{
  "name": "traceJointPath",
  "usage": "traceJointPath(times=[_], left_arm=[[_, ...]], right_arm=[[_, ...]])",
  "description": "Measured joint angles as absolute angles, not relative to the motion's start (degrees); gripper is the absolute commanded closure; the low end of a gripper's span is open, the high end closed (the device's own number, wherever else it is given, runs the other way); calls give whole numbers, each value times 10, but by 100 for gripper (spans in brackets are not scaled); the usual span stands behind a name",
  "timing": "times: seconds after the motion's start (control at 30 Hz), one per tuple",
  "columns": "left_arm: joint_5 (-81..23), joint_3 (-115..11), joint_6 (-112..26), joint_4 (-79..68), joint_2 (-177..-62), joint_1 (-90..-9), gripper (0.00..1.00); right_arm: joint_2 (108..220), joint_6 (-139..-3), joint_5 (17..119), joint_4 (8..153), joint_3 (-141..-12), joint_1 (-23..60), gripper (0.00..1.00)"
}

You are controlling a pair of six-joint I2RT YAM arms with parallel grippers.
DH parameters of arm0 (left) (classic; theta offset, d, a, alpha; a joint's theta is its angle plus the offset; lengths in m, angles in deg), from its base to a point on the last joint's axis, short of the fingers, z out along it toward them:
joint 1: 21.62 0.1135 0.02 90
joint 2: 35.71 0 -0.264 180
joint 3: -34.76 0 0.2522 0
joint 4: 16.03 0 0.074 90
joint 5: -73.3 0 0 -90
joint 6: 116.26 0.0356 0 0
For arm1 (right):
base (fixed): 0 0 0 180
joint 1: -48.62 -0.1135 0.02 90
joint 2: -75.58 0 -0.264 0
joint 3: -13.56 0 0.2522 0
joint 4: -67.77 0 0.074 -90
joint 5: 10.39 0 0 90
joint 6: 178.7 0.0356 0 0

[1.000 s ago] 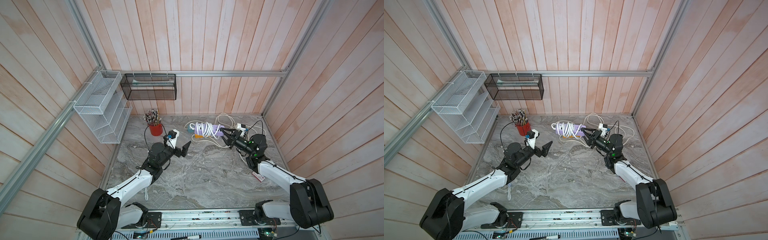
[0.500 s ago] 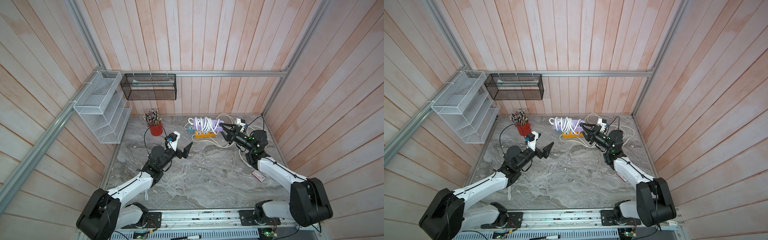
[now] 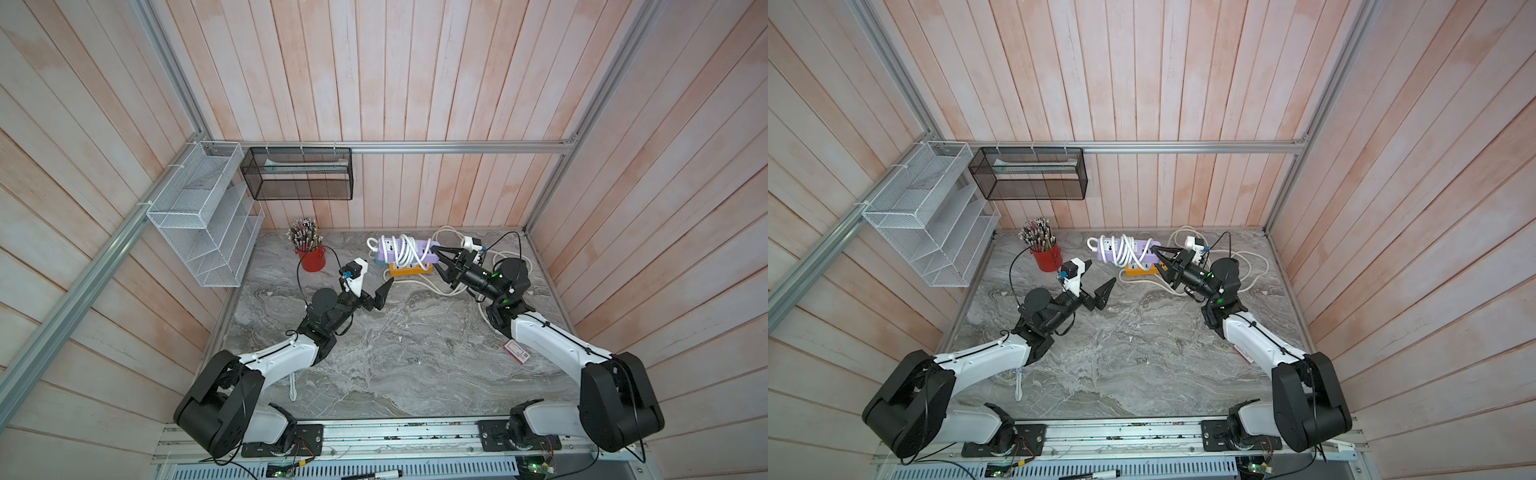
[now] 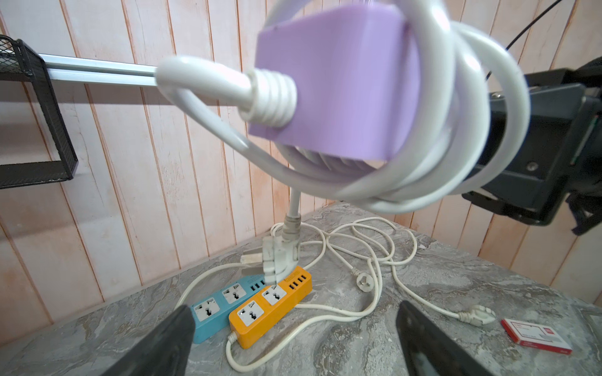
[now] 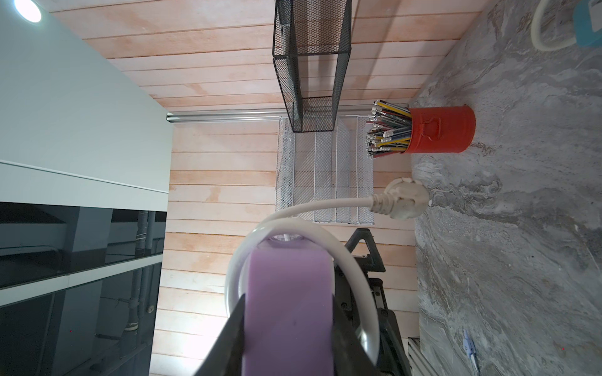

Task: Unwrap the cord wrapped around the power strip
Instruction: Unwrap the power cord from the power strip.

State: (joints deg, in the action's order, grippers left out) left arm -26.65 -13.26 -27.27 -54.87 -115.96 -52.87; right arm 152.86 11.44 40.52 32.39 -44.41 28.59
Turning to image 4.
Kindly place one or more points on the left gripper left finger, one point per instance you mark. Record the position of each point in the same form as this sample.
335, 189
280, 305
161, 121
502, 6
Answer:
164, 351

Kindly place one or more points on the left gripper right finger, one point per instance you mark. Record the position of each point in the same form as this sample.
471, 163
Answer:
428, 350

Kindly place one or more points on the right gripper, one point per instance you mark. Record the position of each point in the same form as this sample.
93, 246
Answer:
560, 158

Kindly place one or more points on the teal power strip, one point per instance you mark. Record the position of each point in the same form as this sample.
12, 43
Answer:
211, 315

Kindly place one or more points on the orange power strip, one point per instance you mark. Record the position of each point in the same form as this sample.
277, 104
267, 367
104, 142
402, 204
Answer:
255, 317

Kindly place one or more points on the purple power strip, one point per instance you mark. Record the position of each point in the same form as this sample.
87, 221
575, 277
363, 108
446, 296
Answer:
357, 74

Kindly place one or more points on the pink white card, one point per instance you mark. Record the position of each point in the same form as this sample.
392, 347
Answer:
535, 336

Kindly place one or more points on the black mesh basket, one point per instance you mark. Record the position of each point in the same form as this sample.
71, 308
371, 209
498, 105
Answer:
35, 145

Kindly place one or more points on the horizontal aluminium wall rail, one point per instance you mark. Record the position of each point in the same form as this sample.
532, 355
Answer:
64, 68

